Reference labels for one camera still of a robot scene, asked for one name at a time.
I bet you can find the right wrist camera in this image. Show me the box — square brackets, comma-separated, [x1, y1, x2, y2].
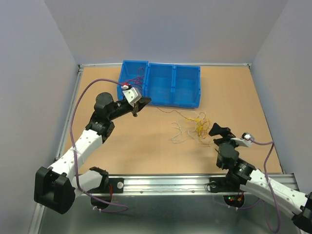
[231, 133, 254, 148]

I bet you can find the blue bin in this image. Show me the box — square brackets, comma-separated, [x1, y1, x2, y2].
[173, 65, 201, 109]
[118, 60, 149, 96]
[144, 63, 175, 107]

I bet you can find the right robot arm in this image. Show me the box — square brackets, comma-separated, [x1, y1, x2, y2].
[209, 123, 312, 234]

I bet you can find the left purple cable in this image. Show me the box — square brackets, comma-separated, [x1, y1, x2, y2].
[69, 78, 129, 213]

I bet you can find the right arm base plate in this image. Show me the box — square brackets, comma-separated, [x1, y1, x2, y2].
[206, 177, 240, 193]

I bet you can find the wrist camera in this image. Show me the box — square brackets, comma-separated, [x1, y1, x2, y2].
[231, 133, 254, 148]
[122, 87, 142, 107]

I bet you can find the dark red wire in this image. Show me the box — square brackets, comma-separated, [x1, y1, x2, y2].
[121, 67, 147, 86]

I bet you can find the right blue bin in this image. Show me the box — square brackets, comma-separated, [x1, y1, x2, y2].
[173, 65, 201, 109]

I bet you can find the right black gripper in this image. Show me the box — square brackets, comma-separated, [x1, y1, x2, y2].
[208, 122, 244, 148]

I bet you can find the aluminium front rail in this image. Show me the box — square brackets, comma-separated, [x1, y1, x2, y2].
[40, 173, 300, 195]

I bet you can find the middle blue bin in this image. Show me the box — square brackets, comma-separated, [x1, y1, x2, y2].
[144, 63, 175, 107]

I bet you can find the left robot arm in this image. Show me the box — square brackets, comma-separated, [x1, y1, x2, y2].
[34, 88, 152, 214]

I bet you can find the left blue bin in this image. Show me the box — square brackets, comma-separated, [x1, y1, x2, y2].
[118, 60, 149, 96]

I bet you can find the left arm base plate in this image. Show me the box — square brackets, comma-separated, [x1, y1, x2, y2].
[89, 177, 124, 194]

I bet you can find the wire bundle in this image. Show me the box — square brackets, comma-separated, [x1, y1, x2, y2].
[170, 111, 214, 147]

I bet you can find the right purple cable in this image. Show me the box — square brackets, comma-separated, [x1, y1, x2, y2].
[251, 140, 281, 233]

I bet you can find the purple cable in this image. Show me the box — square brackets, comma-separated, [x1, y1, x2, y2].
[69, 78, 129, 213]
[251, 140, 281, 233]

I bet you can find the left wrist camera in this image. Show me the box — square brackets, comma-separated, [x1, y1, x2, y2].
[122, 87, 142, 107]

